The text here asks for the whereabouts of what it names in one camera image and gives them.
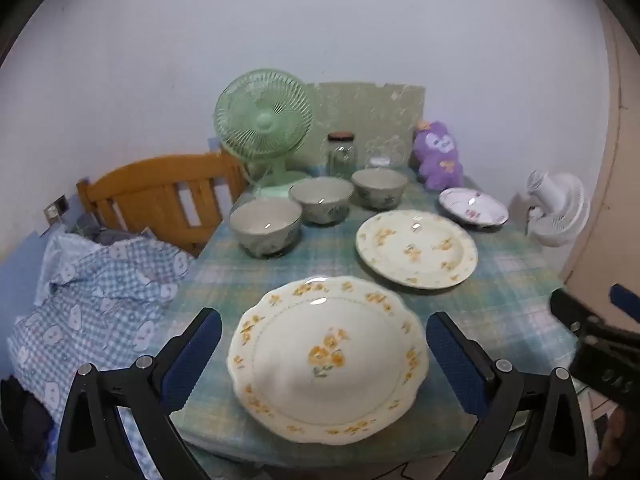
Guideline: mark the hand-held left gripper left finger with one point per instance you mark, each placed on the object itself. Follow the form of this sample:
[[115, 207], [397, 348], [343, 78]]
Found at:
[[192, 360]]

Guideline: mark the beige door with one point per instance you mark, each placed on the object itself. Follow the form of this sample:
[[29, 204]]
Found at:
[[620, 160]]

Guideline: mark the dark cloth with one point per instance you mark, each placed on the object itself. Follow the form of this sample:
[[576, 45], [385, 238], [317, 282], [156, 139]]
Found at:
[[25, 425]]

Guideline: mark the green desk fan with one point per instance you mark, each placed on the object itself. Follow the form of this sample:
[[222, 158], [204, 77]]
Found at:
[[263, 122]]

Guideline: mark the wall socket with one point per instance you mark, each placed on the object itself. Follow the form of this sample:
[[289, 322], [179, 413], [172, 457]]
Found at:
[[56, 208]]

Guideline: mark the green patterned wall mat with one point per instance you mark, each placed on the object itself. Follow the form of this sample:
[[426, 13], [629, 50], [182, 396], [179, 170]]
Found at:
[[370, 105]]

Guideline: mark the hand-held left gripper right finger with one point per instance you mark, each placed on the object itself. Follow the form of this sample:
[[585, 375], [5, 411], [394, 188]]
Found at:
[[457, 365]]

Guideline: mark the scalloped yellow floral plate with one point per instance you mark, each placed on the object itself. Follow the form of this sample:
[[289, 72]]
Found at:
[[300, 360]]

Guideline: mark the blue checked cloth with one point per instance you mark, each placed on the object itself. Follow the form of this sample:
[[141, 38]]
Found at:
[[100, 300]]

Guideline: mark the round yellow floral plate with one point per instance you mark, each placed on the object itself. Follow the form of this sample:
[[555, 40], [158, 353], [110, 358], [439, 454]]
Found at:
[[415, 250]]

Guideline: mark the grey-green floral bowl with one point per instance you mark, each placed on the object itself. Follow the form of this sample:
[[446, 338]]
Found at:
[[320, 197], [378, 185], [265, 225]]

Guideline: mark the purple plush toy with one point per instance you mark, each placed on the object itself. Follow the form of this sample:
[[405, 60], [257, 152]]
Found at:
[[439, 155]]

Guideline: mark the green plaid tablecloth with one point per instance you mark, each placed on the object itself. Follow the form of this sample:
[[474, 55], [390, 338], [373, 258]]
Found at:
[[500, 285]]

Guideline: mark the wooden chair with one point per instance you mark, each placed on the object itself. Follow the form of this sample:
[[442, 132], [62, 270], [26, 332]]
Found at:
[[145, 185]]

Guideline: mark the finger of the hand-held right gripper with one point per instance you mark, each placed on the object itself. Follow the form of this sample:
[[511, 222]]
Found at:
[[627, 300], [570, 307]]

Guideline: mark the white standing fan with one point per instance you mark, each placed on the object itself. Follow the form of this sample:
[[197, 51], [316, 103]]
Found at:
[[562, 207]]

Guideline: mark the clear cotton swab container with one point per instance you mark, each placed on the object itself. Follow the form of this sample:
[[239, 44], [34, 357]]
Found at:
[[382, 157]]

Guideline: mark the small pink floral plate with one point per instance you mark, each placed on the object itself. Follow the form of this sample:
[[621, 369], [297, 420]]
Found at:
[[472, 206]]

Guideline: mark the glass jar with dark lid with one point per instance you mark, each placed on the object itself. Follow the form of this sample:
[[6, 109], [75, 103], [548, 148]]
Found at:
[[341, 157]]

